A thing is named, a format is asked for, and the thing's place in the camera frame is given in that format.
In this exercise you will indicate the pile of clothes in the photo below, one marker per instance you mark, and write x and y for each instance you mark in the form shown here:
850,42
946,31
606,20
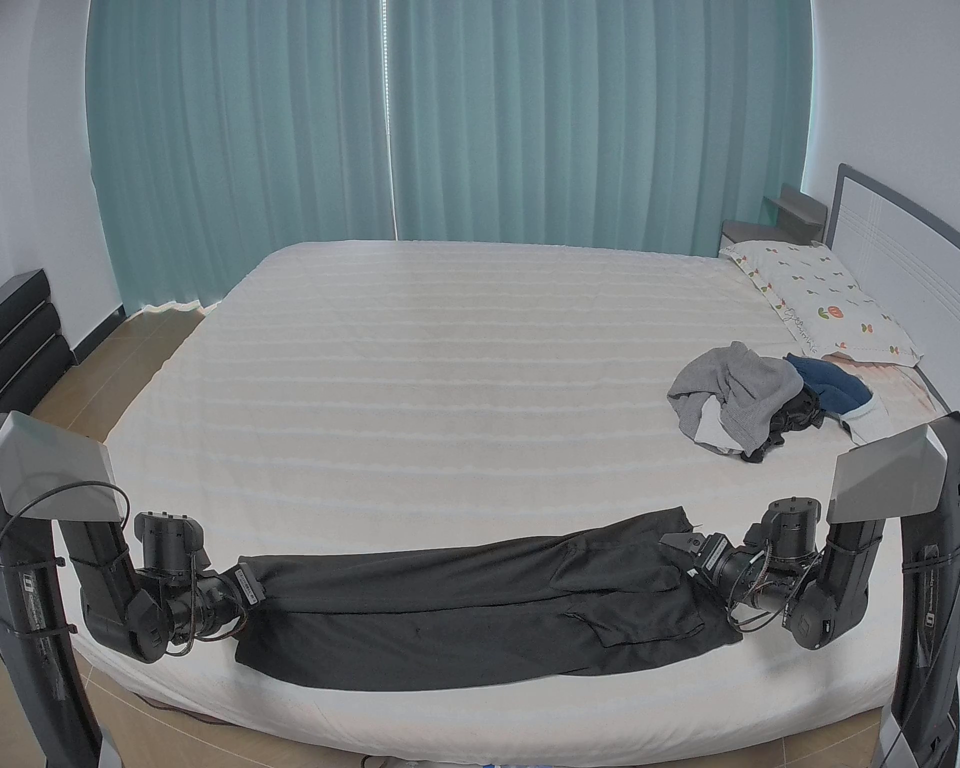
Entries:
742,382

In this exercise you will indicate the grey bedside table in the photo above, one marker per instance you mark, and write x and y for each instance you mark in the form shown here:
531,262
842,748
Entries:
780,217

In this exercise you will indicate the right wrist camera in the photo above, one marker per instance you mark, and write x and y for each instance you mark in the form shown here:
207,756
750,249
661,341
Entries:
754,536

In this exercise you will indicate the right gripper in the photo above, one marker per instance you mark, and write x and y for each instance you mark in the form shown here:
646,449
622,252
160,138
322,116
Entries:
721,570

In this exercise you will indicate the black chest of drawers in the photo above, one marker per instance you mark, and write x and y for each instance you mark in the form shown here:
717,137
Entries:
30,330

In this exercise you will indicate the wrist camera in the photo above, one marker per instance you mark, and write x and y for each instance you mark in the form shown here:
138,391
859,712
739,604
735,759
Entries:
199,536
754,536

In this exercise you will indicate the white printed pillow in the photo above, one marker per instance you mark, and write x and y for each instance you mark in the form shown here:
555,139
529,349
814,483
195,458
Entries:
817,292

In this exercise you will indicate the bed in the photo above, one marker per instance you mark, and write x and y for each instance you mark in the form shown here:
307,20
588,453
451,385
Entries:
465,360

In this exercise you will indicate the blue-green curtain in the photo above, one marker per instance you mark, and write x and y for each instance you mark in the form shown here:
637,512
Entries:
592,112
240,142

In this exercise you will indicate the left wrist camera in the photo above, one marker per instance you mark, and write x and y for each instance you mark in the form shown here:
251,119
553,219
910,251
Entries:
199,536

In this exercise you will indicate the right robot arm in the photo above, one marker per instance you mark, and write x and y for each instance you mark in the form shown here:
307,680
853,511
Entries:
885,480

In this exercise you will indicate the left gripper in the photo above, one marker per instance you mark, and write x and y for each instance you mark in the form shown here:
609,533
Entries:
240,594

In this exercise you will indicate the black T-shirt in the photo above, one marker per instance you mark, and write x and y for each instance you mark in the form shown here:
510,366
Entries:
450,607

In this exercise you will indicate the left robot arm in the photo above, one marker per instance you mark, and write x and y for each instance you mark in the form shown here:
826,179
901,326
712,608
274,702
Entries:
52,465

